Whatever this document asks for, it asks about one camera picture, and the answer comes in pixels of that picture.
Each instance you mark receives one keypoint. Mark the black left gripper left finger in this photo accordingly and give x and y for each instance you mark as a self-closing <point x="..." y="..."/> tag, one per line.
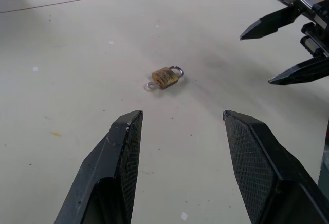
<point x="108" y="172"/>

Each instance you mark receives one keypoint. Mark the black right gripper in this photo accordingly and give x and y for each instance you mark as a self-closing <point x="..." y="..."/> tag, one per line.
<point x="320" y="26"/>

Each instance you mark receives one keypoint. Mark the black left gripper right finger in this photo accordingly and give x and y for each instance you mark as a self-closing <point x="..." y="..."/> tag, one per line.
<point x="259" y="172"/>

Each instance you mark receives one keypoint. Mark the silver key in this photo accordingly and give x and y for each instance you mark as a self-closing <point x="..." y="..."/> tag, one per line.
<point x="150" y="86"/>

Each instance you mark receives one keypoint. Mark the brass padlock with steel shackle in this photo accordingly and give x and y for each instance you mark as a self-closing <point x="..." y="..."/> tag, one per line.
<point x="165" y="77"/>

